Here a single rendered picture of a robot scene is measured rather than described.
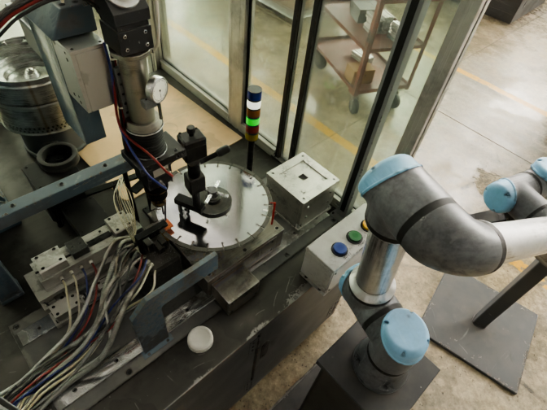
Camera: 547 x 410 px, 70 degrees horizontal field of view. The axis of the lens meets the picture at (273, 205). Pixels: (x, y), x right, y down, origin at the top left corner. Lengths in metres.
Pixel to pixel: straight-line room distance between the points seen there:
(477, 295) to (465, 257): 1.77
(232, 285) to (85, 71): 0.67
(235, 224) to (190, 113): 0.83
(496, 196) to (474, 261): 0.37
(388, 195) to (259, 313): 0.64
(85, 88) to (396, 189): 0.58
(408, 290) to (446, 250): 1.64
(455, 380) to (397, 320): 1.19
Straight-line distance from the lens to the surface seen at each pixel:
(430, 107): 1.08
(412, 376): 1.23
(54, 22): 0.81
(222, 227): 1.11
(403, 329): 1.01
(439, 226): 0.65
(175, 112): 1.83
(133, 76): 0.77
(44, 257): 1.22
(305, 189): 1.30
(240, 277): 1.17
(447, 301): 2.33
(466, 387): 2.19
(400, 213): 0.68
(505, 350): 2.35
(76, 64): 0.79
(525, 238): 0.83
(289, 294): 1.23
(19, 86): 1.48
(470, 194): 2.99
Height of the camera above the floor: 1.83
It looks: 49 degrees down
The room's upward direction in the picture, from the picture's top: 8 degrees clockwise
